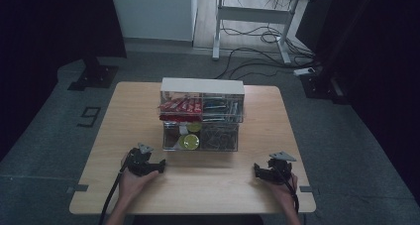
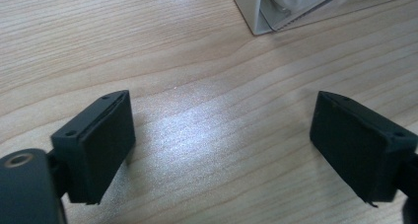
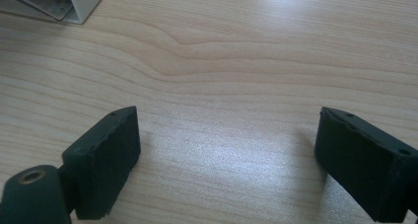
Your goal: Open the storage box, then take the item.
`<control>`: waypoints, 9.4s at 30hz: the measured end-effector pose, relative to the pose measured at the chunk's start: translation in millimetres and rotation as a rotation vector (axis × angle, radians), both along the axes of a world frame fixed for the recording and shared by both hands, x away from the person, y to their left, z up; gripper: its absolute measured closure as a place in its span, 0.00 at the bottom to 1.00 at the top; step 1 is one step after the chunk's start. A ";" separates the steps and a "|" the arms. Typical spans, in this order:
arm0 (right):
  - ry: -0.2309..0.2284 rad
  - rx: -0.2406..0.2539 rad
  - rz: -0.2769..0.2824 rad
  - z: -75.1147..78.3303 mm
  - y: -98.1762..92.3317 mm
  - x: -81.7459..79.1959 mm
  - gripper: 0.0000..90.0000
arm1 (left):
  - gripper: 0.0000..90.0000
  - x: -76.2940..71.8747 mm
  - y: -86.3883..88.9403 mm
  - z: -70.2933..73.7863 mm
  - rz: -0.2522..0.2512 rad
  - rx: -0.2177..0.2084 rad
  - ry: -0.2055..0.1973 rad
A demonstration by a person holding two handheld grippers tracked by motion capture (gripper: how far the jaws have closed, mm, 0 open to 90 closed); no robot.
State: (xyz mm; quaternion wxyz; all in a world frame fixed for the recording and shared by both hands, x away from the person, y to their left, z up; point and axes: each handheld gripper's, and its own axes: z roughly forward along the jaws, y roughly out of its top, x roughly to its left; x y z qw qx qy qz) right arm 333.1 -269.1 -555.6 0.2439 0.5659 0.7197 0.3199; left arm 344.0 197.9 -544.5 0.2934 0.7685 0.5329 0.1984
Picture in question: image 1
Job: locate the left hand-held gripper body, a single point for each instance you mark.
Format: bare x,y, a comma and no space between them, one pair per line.
140,162

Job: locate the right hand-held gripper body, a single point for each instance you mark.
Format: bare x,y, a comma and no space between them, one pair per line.
280,168

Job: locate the person's right hand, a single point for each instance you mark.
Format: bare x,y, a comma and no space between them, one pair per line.
282,192

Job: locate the person's left hand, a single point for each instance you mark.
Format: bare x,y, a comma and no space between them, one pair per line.
133,187

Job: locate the large yellow-green round lid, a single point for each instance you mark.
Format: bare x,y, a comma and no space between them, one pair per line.
189,141

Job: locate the grey tape strip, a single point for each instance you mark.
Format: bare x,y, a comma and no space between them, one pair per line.
308,189

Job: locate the small yellow-green round lid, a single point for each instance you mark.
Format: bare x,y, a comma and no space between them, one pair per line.
194,127

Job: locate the pile of dark small items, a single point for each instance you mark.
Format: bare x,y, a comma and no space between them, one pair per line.
218,137

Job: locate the row of red packets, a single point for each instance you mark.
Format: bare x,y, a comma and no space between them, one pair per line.
181,106

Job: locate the row of dark packets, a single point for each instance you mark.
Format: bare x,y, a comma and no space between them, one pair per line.
218,107

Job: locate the clear drawer organizer white top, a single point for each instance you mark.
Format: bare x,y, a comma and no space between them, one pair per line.
203,86

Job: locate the black stand base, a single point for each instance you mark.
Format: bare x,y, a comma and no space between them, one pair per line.
94,76
322,86

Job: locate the white power strip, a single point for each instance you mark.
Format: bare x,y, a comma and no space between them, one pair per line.
303,71

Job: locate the white cabinet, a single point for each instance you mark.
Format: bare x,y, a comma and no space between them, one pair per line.
153,13

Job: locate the dark curtain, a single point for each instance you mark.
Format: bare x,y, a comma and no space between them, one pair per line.
49,26
379,53

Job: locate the white metal desk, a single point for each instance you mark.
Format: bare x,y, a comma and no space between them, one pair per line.
254,13

